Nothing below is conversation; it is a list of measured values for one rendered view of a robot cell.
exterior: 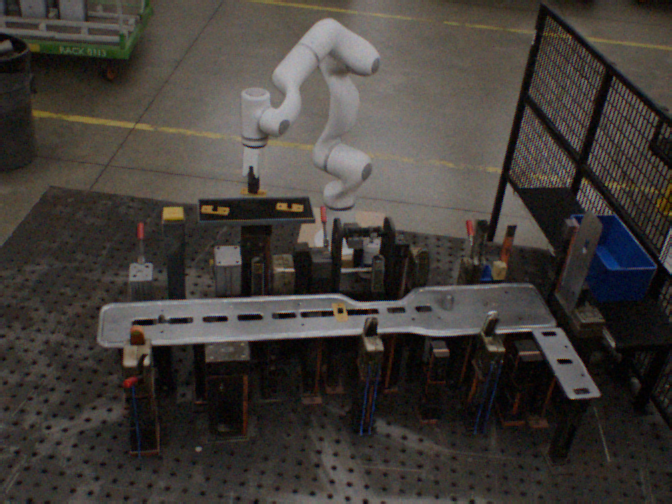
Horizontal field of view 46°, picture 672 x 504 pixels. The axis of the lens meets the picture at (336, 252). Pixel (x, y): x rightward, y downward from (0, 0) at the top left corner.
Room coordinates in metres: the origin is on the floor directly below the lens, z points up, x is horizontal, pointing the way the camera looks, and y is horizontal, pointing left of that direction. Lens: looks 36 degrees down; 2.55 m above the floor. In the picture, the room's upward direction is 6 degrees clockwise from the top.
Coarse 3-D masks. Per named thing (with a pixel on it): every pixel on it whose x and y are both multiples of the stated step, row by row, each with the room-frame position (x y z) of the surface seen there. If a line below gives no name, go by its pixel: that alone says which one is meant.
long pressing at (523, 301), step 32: (416, 288) 1.99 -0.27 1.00; (448, 288) 2.01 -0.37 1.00; (480, 288) 2.03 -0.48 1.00; (512, 288) 2.05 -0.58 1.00; (128, 320) 1.71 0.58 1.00; (256, 320) 1.77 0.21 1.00; (288, 320) 1.78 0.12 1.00; (320, 320) 1.80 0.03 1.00; (352, 320) 1.81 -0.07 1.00; (384, 320) 1.83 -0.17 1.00; (416, 320) 1.84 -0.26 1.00; (448, 320) 1.86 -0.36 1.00; (480, 320) 1.87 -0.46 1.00; (512, 320) 1.89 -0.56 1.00; (544, 320) 1.90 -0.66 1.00
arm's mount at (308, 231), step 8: (320, 216) 2.67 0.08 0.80; (360, 216) 2.68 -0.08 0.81; (368, 216) 2.68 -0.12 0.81; (376, 216) 2.68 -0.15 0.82; (384, 216) 2.69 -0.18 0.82; (304, 224) 2.61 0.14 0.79; (312, 224) 2.61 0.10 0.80; (320, 224) 2.61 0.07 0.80; (360, 224) 2.62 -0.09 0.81; (368, 224) 2.63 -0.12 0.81; (376, 224) 2.63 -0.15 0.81; (304, 232) 2.55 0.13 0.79; (312, 232) 2.56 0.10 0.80; (304, 240) 2.50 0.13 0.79; (312, 240) 2.50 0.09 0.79; (344, 256) 2.41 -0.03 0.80; (344, 264) 2.40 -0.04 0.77; (352, 264) 2.40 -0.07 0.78
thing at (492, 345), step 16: (480, 336) 1.76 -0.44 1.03; (496, 336) 1.76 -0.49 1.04; (480, 352) 1.73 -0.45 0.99; (496, 352) 1.69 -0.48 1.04; (480, 368) 1.71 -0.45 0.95; (496, 368) 1.69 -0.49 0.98; (480, 384) 1.70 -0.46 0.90; (496, 384) 1.69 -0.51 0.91; (464, 400) 1.76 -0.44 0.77; (480, 400) 1.70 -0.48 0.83; (464, 416) 1.73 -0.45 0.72; (480, 416) 1.70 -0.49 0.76; (464, 432) 1.68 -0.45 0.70; (480, 432) 1.68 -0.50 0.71
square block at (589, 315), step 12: (576, 312) 1.88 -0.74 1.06; (588, 312) 1.89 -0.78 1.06; (576, 324) 1.86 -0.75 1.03; (588, 324) 1.84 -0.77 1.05; (600, 324) 1.85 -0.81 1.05; (576, 336) 1.84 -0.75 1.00; (588, 336) 1.84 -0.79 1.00; (576, 348) 1.84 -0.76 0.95; (588, 348) 1.85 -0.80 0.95; (564, 360) 1.86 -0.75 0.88; (588, 360) 1.85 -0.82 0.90; (552, 396) 1.86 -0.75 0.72; (564, 396) 1.84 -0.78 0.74
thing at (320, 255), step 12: (312, 252) 2.03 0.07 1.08; (324, 252) 2.04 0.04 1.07; (312, 264) 1.99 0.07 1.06; (324, 264) 1.99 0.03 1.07; (312, 276) 1.98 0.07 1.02; (324, 276) 1.99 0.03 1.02; (312, 288) 1.98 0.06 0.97; (324, 288) 1.99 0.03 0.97; (324, 312) 2.00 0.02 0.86; (324, 348) 2.00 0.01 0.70
